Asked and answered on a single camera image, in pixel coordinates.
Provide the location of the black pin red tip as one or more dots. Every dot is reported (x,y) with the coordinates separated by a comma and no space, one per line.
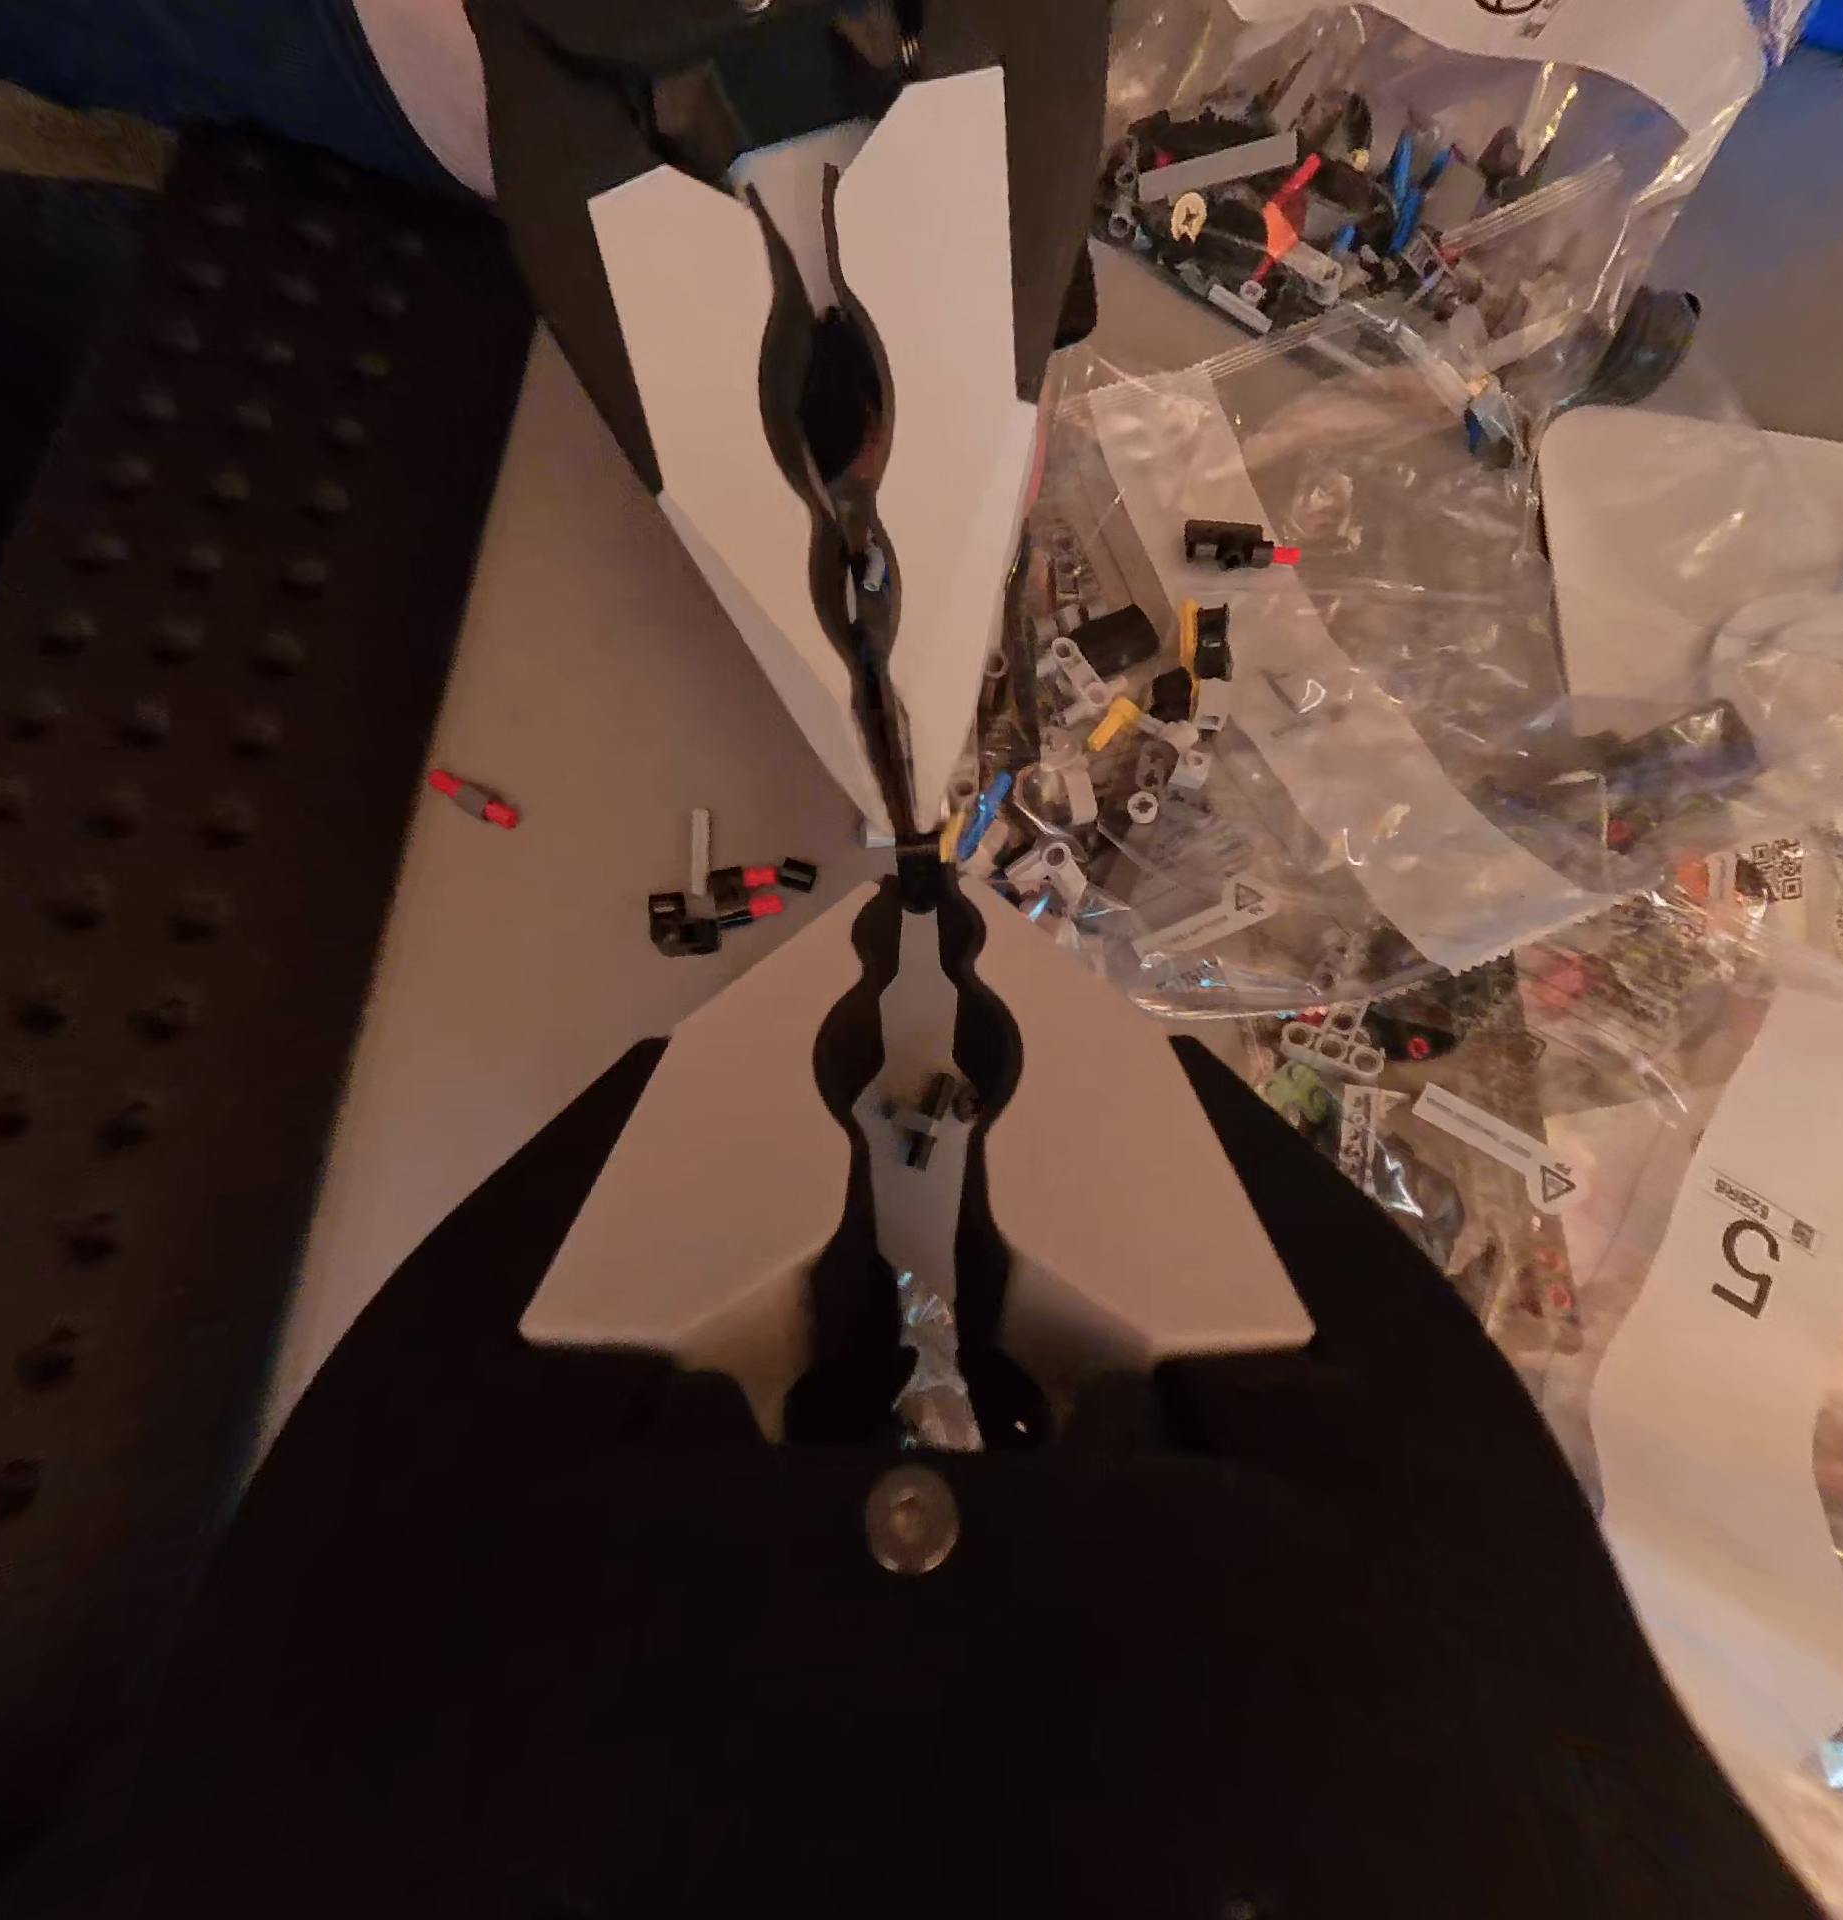
(1237,544)

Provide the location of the numbered clear plastic bag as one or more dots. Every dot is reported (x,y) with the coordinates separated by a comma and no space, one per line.
(1745,1349)

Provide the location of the empty clear plastic bag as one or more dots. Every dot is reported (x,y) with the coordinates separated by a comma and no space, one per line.
(1387,810)

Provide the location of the person's left hand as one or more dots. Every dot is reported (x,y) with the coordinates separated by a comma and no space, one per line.
(427,77)

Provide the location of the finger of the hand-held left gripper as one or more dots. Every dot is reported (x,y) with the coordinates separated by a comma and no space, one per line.
(951,374)
(695,374)

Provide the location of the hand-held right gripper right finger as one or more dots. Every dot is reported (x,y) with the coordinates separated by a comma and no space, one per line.
(1132,1187)

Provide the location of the black perforated board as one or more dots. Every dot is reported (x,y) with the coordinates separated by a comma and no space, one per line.
(186,749)

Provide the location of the black round object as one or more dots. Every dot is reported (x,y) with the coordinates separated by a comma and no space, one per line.
(1649,343)

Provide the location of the red grey lego pin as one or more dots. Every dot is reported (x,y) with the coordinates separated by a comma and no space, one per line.
(470,800)

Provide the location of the scattered loose lego pieces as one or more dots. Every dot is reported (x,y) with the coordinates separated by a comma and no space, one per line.
(684,926)

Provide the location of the sealed bags with dark parts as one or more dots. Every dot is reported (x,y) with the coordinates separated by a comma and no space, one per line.
(1305,1104)

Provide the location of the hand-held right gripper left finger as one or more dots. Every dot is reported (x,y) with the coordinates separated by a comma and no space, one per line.
(695,1187)

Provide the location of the clear bag long dark parts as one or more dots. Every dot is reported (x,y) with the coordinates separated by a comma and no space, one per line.
(1315,210)

